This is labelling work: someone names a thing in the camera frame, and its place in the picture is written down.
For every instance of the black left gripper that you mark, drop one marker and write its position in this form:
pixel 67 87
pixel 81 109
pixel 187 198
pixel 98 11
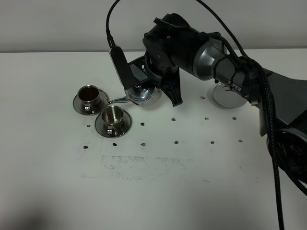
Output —
pixel 170 45

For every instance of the steel teacup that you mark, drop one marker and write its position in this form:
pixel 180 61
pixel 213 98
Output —
pixel 113 119
pixel 88 100

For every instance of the far steel teacup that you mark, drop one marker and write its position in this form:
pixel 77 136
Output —
pixel 88 100

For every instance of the near steel saucer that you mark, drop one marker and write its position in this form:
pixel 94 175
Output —
pixel 101 128

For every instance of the steel teapot coaster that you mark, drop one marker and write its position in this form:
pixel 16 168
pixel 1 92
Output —
pixel 227 98

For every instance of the near steel teacup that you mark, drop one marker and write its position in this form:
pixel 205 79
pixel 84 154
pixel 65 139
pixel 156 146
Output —
pixel 113 119

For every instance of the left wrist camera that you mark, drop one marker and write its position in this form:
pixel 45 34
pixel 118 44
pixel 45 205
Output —
pixel 130 74

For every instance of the stainless steel teapot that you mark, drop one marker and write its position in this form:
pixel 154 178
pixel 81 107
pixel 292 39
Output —
pixel 144 95

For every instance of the steel saucer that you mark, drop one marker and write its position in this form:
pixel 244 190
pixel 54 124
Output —
pixel 100 100
pixel 101 128

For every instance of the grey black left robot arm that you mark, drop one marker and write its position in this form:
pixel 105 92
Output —
pixel 282 101

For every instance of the far steel saucer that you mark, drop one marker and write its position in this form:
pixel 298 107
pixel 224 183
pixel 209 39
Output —
pixel 100 100

